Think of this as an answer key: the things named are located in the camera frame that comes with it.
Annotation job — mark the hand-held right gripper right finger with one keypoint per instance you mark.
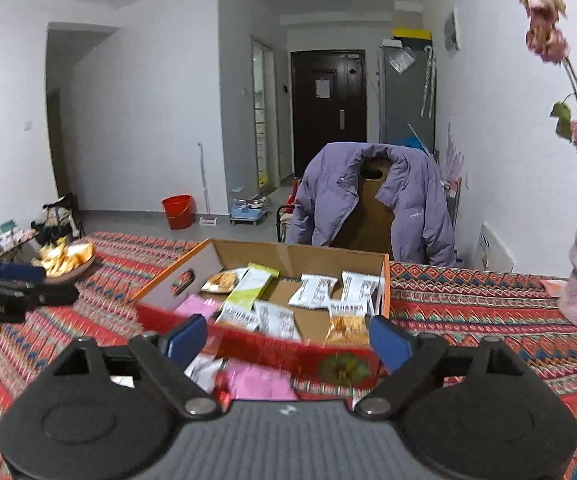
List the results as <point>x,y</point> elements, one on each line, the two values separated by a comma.
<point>391,342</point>

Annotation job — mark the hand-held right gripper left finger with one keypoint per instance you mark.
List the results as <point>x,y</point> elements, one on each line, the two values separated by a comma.
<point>188,340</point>

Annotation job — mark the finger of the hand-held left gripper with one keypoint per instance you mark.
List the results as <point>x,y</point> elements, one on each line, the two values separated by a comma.
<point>21,272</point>
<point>43,296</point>

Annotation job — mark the pink snack packet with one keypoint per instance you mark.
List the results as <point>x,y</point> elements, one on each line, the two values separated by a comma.
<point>198,307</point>
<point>261,382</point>

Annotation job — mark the white printed snack packet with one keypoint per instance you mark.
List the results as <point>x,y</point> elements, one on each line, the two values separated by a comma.
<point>203,372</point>
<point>279,321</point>
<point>313,291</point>
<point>238,316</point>
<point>361,291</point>

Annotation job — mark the orange cracker snack packet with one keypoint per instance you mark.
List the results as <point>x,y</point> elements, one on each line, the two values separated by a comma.
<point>223,282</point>
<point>348,331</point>

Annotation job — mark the red cardboard box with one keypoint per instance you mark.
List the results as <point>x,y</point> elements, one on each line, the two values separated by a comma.
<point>268,350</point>

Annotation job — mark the long green snack packet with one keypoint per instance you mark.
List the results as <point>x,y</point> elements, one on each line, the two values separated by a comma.
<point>251,285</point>

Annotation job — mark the cluttered small side table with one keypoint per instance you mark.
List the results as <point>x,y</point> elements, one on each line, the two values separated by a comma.
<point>3,240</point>

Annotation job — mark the plate of fruit peels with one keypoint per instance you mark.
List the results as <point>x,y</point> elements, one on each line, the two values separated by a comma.
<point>63,257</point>

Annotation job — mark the shallow plate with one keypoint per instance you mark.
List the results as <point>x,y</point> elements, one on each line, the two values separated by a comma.
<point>81,269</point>

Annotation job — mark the black folding chair with bag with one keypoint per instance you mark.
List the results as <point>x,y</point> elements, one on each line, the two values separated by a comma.
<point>61,220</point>

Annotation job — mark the brown wooden chair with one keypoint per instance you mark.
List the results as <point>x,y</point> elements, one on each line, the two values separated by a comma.
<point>368,220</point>

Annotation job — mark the red plastic bucket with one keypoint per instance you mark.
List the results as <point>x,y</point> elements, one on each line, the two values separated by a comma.
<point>177,212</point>

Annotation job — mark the white leaning panel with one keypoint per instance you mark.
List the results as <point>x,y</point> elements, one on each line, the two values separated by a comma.
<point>493,250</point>

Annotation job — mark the blue pet feeder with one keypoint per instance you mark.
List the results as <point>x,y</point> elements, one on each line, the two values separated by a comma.
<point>248,212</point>

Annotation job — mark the white mop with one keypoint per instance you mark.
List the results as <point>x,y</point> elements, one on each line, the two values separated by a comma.
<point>203,185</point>

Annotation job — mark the purple puffer jacket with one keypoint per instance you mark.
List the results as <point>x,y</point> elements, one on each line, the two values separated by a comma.
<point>328,195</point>

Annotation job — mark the dark entrance door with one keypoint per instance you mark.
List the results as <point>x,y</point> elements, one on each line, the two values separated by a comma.
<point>318,135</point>

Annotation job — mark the white interior glass door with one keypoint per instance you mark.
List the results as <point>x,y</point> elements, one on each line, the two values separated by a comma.
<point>263,120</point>

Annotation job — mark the grey refrigerator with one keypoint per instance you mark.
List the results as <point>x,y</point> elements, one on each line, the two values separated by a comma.
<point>403,110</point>

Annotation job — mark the white paper notice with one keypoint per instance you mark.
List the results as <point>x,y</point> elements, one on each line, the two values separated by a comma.
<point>323,89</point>

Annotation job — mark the white folded umbrella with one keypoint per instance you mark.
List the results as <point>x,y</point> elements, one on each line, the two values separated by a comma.
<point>429,82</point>

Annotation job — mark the clear plastic bag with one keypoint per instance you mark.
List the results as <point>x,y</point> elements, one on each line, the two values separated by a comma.
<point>401,59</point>

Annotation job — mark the yellow box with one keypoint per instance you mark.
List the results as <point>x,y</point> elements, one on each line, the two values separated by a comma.
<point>412,33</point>

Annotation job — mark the dried pink rose bouquet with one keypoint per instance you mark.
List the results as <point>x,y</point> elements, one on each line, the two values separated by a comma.
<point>545,35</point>

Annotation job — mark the white wall panel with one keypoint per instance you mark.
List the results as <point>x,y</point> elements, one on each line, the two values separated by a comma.
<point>452,32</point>

